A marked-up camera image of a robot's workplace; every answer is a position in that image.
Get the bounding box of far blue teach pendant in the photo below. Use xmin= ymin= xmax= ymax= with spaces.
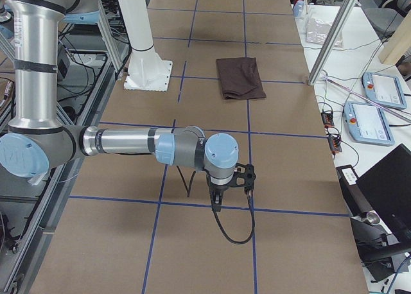
xmin=362 ymin=72 xmax=407 ymax=110

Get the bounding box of near blue teach pendant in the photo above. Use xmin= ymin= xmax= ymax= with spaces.
xmin=344 ymin=102 xmax=395 ymax=146

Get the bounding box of aluminium side frame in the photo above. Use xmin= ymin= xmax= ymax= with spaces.
xmin=0 ymin=0 xmax=136 ymax=294

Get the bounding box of black box white label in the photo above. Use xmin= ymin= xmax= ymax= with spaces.
xmin=336 ymin=165 xmax=381 ymax=226

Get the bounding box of aluminium frame post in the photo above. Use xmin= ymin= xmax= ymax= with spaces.
xmin=308 ymin=0 xmax=357 ymax=85

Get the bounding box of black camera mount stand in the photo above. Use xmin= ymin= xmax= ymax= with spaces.
xmin=351 ymin=218 xmax=410 ymax=281

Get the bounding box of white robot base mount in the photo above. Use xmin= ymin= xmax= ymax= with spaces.
xmin=118 ymin=0 xmax=173 ymax=92

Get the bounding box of orange connector board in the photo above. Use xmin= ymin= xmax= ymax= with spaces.
xmin=321 ymin=110 xmax=342 ymax=155

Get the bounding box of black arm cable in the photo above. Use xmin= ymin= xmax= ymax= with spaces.
xmin=175 ymin=165 xmax=256 ymax=245

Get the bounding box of blue teach pendant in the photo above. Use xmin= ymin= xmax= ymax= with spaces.
xmin=344 ymin=102 xmax=395 ymax=146
xmin=362 ymin=72 xmax=407 ymax=110

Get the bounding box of grey office chair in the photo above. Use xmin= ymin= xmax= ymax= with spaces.
xmin=363 ymin=0 xmax=410 ymax=41

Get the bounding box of clear plastic bag sheet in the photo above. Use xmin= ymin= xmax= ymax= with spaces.
xmin=303 ymin=17 xmax=333 ymax=49

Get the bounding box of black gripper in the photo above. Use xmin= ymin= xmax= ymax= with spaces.
xmin=206 ymin=163 xmax=256 ymax=212

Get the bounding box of dark brown t-shirt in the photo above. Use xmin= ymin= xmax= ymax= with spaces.
xmin=216 ymin=57 xmax=266 ymax=99

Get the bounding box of black laptop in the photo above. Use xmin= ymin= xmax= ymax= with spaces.
xmin=356 ymin=144 xmax=410 ymax=241

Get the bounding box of wooden plank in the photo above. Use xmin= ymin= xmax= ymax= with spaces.
xmin=378 ymin=12 xmax=411 ymax=65

